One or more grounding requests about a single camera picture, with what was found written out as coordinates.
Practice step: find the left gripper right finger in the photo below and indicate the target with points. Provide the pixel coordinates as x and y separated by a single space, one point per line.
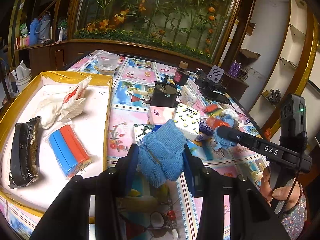
192 169

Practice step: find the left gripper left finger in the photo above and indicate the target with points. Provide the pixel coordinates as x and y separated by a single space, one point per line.
132 162

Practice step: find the blue knitted cloth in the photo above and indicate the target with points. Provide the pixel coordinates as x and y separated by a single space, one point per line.
160 154

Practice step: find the blue white plastic bag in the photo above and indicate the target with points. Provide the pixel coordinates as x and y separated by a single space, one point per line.
205 132

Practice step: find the red plastic wrapper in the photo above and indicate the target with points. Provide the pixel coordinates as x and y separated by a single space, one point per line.
213 123

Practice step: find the lemon print tissue pack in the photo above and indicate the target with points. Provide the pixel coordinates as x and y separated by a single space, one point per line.
187 120

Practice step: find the pink white tissue pack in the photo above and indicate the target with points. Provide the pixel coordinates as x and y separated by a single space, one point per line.
160 115

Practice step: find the blue red tissue pack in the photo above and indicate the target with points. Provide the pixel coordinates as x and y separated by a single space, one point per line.
69 150

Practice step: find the black gold snack packet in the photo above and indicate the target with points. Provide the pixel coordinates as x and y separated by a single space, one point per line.
24 159

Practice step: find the white small tissue pack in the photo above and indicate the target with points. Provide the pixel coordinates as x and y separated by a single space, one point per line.
187 97

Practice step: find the floral sleeve forearm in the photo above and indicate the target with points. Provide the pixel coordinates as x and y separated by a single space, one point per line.
293 219

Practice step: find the person right hand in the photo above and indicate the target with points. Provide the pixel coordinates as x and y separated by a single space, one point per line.
280 193

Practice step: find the colourful sticks pack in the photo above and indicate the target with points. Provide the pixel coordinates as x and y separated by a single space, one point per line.
212 110

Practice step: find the white cloth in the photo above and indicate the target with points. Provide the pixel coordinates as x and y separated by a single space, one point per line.
231 112

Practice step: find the black gear motor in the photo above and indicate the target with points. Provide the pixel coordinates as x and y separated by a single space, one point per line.
165 94

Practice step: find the black smartphone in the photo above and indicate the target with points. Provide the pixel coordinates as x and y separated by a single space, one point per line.
217 97

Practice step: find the yellow cardboard box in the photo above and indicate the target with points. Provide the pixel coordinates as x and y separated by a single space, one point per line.
91 127

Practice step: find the small dark motor with spool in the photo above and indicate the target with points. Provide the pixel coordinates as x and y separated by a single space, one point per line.
181 75

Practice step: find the clear plastic cup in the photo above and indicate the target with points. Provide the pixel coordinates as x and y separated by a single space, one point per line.
107 63

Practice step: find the purple bottles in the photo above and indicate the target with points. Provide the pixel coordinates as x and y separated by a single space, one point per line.
234 69

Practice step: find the blue thermos jug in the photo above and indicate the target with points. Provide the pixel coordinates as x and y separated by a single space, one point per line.
33 34

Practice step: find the grey thermos jug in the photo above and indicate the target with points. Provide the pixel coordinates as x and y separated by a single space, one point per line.
44 28

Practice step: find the large floral wall picture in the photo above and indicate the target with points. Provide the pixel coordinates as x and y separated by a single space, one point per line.
194 28

